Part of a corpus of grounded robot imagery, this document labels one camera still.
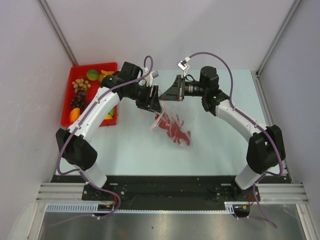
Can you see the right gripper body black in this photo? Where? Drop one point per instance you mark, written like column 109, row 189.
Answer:
column 189, row 89

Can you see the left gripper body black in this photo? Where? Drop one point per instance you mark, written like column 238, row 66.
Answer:
column 144, row 101

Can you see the clear zip top bag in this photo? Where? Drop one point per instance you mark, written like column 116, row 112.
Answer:
column 173, row 108

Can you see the red toy lobster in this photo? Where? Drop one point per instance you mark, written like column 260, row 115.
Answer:
column 173, row 128

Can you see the green toy vegetable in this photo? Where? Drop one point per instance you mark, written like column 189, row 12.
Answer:
column 111, row 113

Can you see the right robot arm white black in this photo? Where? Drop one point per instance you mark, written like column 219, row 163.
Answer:
column 265, row 143

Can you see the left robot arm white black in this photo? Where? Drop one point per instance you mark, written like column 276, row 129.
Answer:
column 73, row 143

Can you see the yellow toy banana bunch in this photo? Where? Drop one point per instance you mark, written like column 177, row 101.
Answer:
column 103, row 74

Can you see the green yellow toy mango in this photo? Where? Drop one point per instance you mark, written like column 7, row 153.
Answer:
column 92, row 75

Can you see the purple toy grapes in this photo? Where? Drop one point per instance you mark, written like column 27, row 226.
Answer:
column 79, row 99

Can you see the yellow green toy grapes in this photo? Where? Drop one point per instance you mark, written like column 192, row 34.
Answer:
column 81, row 84

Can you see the orange yellow toy peach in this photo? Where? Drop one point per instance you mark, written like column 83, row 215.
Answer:
column 74, row 114

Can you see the red plastic bin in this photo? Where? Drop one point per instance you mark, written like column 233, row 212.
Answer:
column 78, row 72

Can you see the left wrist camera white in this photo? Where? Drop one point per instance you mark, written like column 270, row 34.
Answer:
column 149, row 78

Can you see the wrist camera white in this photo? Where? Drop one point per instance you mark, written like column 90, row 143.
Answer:
column 183, row 65
column 149, row 78

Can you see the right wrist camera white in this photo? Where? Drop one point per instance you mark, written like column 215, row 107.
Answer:
column 183, row 65

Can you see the right aluminium corner post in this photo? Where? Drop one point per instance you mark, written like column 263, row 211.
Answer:
column 279, row 35

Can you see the aluminium corner post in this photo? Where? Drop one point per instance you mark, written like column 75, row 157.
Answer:
column 51, row 19
column 279, row 35

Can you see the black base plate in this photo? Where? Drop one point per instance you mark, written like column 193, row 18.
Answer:
column 170, row 193

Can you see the white cable duct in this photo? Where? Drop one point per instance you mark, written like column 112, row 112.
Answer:
column 96, row 208

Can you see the aluminium rail frame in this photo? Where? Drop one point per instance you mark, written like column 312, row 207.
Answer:
column 60, row 193

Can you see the left aluminium corner post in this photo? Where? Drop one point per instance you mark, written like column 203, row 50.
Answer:
column 51, row 19

